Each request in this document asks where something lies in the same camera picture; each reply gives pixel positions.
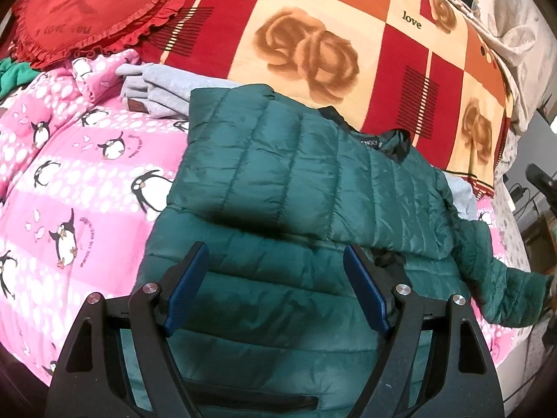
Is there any beige floral bedding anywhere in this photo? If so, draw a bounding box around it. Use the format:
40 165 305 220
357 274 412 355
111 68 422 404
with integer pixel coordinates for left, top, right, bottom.
467 0 557 136

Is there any green ruffled cloth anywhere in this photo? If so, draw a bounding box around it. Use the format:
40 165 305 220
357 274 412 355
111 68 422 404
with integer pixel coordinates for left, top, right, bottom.
0 57 39 99

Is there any pink penguin print quilt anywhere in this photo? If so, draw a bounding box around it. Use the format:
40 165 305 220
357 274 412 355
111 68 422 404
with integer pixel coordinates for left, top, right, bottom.
0 48 530 386

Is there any black charger with cable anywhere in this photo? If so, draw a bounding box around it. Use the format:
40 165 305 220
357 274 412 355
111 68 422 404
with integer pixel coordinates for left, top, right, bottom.
507 182 536 221

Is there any folded grey garment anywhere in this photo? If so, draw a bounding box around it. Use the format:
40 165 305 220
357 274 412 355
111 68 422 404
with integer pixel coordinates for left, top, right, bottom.
116 63 478 220

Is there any dark green quilted puffer jacket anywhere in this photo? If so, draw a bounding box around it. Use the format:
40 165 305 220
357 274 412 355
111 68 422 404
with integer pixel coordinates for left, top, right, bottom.
137 85 551 417

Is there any red heart ruffled pillow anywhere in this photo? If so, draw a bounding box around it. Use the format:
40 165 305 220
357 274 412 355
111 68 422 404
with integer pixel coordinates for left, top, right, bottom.
11 0 185 70

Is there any red orange rose blanket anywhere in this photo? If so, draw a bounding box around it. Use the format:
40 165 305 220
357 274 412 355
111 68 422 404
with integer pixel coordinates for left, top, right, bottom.
138 0 513 195

